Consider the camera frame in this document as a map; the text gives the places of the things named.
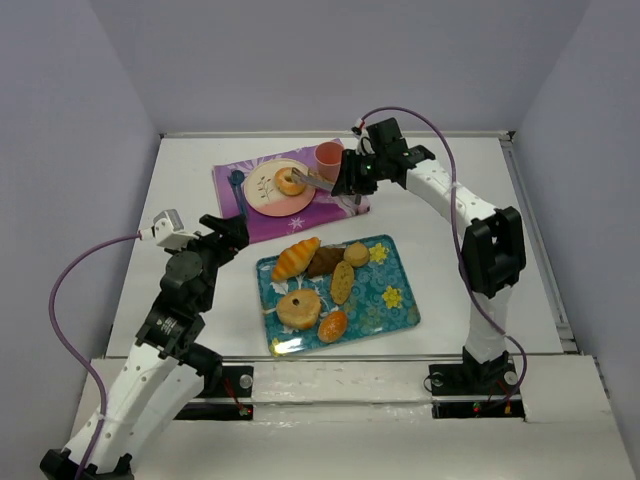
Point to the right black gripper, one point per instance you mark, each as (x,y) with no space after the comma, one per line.
(347,176)

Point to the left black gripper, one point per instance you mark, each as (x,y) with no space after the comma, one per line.
(232,230)

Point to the metal tongs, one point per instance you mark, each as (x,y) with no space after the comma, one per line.
(299,177)

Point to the orange glazed donut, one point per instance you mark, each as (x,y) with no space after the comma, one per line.
(286,184)

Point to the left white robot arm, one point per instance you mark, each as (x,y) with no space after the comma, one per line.
(165,368)

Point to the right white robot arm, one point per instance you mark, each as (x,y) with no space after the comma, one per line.
(488,243)

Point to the dark chocolate bread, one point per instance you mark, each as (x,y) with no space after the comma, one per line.
(325,261)

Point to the long seeded bread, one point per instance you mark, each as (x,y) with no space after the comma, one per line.
(342,281)

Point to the pink plastic cup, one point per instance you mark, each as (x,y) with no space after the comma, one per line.
(328,157)

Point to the cream pink round plate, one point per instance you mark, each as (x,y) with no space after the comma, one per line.
(262,194)

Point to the orange striped croissant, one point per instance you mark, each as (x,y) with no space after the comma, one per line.
(295,259)

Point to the purple floral cloth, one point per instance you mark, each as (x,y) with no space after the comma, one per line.
(323,209)

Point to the blue plastic spoon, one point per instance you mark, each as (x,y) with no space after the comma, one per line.
(236,180)

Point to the small round tan bun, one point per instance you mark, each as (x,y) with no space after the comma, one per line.
(357,254)

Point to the teal floral tray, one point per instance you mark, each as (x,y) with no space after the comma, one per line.
(381,300)

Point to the orange sugared bun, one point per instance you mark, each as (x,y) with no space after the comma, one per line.
(332,327)

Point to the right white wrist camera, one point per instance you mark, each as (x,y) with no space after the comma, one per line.
(363,145)

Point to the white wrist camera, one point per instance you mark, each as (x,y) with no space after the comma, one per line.
(169,232)
(363,145)

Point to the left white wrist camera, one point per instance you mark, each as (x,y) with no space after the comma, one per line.
(169,232)

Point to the tan ring donut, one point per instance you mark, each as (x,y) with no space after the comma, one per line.
(299,309)

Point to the metal table rail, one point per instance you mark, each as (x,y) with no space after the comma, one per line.
(445,358)

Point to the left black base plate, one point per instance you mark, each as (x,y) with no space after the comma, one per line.
(228,398)

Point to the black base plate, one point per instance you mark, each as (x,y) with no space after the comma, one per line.
(455,397)
(228,398)

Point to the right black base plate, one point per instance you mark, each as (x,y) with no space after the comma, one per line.
(455,397)

